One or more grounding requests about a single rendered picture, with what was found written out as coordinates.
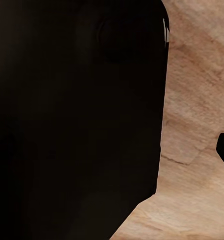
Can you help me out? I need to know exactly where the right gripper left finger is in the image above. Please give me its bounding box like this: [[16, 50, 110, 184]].
[[0, 133, 17, 179]]

